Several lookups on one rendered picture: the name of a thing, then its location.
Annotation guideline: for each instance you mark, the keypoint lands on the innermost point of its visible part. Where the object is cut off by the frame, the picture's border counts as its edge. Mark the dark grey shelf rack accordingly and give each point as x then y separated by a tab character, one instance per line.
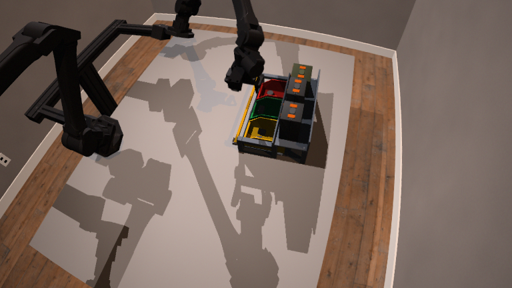
304	134

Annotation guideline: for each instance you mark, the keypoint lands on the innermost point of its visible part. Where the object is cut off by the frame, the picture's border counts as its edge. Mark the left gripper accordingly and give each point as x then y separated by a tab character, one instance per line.
252	81

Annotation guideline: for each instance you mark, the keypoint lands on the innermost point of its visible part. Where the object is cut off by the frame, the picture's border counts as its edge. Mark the green open bin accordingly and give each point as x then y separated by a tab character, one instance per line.
272	108

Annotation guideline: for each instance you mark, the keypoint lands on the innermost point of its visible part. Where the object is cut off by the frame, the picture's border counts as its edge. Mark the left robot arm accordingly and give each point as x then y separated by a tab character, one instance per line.
249	39

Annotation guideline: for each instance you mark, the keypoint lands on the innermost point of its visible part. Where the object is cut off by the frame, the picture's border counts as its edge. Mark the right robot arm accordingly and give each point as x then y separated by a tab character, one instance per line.
37	39

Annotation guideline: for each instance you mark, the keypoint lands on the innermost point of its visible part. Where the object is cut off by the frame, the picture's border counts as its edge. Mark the red bin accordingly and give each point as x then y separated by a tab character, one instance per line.
277	86

